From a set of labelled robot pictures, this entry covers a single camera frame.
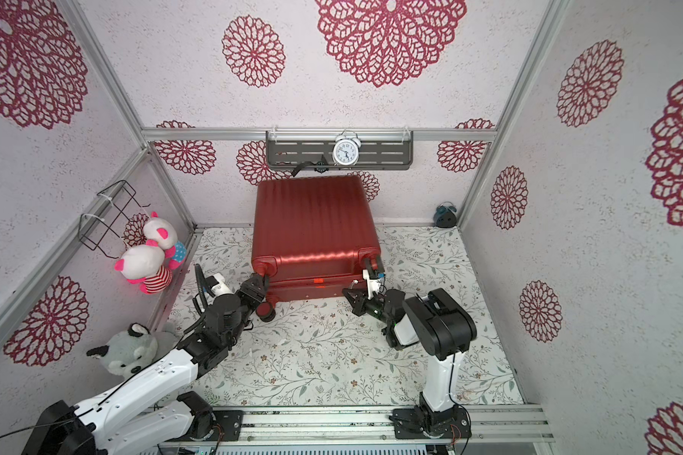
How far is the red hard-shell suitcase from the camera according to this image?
831 mm

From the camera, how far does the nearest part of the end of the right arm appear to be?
76 centimetres

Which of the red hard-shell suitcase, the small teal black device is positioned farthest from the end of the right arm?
the small teal black device

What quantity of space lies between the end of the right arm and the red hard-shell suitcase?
0.06 ft
